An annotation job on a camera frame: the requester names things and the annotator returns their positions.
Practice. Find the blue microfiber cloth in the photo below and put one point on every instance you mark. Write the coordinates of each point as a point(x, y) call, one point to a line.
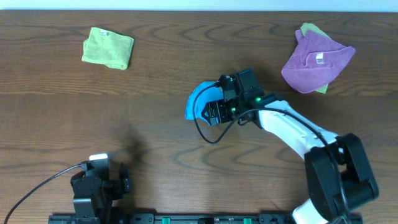
point(209, 95)

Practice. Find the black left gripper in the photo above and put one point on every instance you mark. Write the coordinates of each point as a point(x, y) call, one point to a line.
point(123, 183)

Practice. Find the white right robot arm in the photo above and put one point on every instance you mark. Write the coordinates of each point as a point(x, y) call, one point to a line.
point(339, 175)

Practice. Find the green cloth under purple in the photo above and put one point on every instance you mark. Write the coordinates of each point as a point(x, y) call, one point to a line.
point(312, 27)

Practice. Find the folded green cloth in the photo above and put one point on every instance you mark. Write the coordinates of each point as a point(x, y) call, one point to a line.
point(107, 48)

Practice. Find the purple microfiber cloth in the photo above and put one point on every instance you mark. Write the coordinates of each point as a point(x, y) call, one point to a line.
point(316, 61)

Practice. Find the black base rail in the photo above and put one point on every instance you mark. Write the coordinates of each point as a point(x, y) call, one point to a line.
point(148, 218)

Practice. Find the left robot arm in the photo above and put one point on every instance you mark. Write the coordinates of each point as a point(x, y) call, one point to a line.
point(96, 207)

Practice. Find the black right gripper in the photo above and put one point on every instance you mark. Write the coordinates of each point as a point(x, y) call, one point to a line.
point(219, 108)

